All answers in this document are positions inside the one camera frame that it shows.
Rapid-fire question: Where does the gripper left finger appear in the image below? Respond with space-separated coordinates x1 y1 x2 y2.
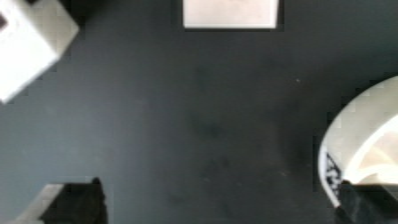
12 178 106 224

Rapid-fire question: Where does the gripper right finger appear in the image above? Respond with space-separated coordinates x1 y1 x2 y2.
334 181 398 224

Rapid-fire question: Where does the white round stool seat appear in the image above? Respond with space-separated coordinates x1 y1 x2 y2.
318 75 398 207

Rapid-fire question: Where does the white stool leg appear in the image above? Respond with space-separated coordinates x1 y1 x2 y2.
183 0 281 29
0 0 80 103

